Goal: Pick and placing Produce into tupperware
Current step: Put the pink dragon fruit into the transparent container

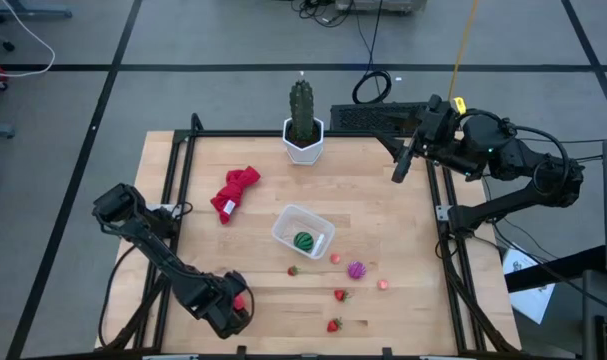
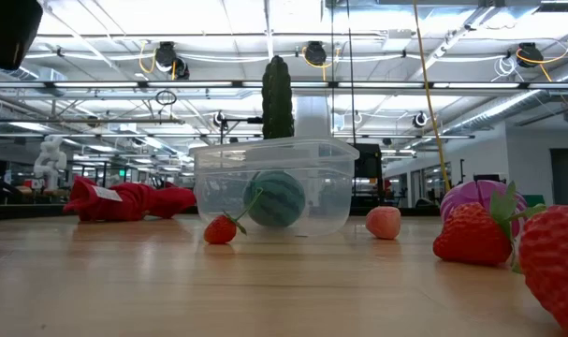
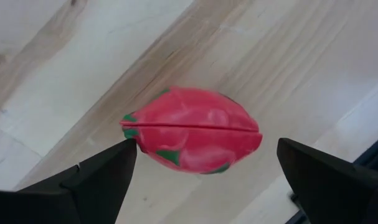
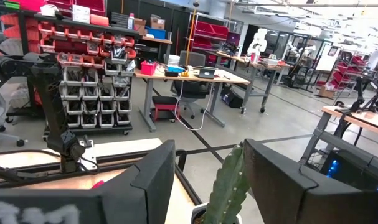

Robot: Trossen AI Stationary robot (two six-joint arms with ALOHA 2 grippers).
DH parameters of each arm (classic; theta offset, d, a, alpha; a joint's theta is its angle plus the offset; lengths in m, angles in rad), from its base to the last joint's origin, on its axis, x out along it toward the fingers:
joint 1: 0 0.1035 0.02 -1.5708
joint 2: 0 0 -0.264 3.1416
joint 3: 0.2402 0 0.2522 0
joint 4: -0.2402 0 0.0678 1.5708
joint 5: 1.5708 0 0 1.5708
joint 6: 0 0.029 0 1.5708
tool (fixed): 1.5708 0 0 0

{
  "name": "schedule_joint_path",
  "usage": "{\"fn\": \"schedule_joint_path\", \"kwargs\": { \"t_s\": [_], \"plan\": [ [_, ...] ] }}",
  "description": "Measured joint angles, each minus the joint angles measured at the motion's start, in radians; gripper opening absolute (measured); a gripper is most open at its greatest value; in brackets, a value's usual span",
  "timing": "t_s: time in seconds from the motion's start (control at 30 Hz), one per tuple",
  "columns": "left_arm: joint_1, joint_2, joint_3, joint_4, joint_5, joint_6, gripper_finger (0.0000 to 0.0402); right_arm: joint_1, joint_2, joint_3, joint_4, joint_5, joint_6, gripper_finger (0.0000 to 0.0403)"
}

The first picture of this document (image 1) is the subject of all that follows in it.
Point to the purple striped toy ball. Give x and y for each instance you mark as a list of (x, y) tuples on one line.
[(356, 270)]

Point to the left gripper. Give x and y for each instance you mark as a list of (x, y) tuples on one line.
[(228, 305)]

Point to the grey cabinet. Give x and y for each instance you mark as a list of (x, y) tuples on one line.
[(598, 300)]

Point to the red cloth with white tag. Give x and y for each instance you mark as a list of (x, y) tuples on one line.
[(235, 187)]

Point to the white printed paper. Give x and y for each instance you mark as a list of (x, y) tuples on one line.
[(530, 300)]

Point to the green cactus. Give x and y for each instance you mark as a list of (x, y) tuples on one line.
[(302, 110)]

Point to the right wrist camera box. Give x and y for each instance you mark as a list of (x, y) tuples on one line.
[(402, 167)]

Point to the white hexagonal plant pot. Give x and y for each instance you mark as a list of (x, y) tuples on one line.
[(303, 152)]

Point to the red oval toy fruit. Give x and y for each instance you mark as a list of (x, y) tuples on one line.
[(239, 302)]

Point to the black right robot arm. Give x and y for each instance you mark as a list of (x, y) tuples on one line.
[(523, 197)]

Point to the grey equipment box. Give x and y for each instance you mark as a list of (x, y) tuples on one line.
[(378, 5)]

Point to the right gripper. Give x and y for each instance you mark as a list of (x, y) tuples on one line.
[(435, 132)]

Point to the black beam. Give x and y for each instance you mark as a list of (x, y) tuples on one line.
[(558, 267)]

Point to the black caster wheel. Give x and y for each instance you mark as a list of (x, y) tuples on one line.
[(8, 46)]

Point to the black metal table frame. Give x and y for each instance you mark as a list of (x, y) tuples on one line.
[(233, 133)]

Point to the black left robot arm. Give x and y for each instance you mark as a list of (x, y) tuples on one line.
[(158, 255)]

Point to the grey desk foot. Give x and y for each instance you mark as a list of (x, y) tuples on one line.
[(38, 11)]

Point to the red toy strawberry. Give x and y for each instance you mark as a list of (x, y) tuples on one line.
[(333, 326), (340, 295)]

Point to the green toy watermelon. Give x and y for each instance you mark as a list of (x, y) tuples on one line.
[(303, 241)]

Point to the clear plastic tupperware container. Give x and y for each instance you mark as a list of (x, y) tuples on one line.
[(295, 220)]

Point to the pink toy peach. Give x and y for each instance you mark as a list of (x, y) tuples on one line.
[(382, 284), (335, 258)]

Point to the small toy strawberry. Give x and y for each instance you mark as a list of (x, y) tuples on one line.
[(293, 271)]

